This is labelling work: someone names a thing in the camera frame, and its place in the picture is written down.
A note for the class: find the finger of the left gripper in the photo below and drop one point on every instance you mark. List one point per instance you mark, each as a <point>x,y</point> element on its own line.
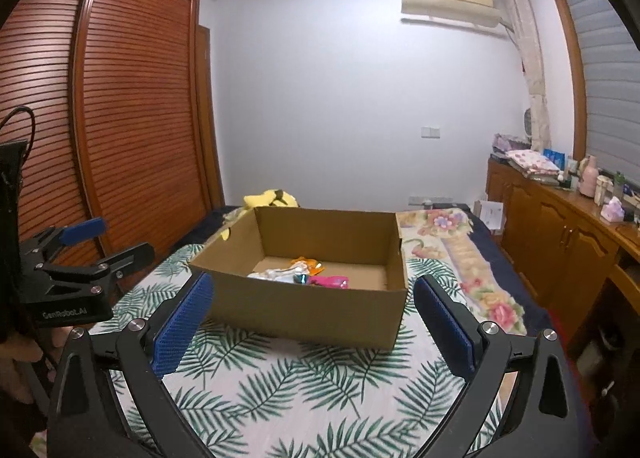
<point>61,281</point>
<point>52,240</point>

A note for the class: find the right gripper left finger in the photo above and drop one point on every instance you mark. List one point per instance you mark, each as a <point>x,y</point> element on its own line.
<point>85,417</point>

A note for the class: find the orange white snack packet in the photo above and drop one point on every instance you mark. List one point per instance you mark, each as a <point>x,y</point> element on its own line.
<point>310,267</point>

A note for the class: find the blue foil candy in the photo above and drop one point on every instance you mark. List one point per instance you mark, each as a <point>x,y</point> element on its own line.
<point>301,279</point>

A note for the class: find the pink snack packet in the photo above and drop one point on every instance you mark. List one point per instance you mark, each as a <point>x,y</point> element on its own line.
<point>331,282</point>

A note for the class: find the floral quilt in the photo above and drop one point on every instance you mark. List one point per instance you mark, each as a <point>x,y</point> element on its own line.
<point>456,249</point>

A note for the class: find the palm leaf bed cover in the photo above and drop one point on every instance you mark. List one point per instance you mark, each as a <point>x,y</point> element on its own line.
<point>248,395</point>

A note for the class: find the wooden sideboard cabinet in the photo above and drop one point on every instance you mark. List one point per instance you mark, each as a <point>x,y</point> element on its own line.
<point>562,250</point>

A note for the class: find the wooden louvered wardrobe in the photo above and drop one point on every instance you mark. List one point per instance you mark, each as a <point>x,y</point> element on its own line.
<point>115,95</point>

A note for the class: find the yellow plush toy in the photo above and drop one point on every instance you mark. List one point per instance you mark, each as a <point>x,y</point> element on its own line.
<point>269,198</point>

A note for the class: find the pink tissue pack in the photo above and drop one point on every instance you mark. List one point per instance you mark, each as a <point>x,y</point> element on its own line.
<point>613,211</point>

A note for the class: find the brown cardboard box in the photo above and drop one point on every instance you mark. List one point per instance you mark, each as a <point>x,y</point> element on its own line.
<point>363,246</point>

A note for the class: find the pink kettle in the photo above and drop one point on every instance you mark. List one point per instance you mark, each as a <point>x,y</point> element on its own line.
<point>588,176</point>

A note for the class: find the folded floral cloth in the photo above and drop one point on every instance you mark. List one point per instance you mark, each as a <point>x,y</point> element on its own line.
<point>530,162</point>

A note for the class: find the small white fan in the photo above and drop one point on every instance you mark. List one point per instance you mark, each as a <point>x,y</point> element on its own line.
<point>527,123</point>

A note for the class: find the grey window blind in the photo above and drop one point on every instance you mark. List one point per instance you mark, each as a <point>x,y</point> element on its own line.
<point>610,60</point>

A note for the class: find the beige curtain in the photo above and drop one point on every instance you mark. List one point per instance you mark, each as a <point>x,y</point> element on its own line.
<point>526,36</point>

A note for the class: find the wall switch plate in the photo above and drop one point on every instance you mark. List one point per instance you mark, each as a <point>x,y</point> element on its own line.
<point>430,132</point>

